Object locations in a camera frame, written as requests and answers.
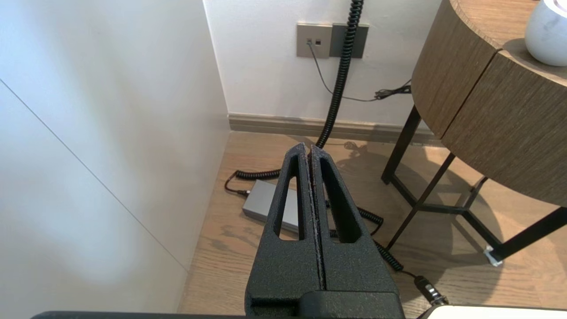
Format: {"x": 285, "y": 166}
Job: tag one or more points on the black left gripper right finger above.
{"x": 354, "y": 266}

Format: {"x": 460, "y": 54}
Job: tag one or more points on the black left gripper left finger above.
{"x": 288, "y": 266}

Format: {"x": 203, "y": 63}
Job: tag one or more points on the white round puck speaker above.
{"x": 547, "y": 35}

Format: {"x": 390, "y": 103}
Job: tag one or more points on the grey power adapter brick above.
{"x": 263, "y": 204}

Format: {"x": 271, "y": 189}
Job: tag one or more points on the grey baseboard strip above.
{"x": 274, "y": 123}

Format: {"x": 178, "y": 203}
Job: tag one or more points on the white robot chassis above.
{"x": 496, "y": 313}

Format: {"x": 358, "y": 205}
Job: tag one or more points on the dark wall outlet plate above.
{"x": 359, "y": 42}

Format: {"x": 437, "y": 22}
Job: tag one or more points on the beige wall data outlet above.
{"x": 313, "y": 33}

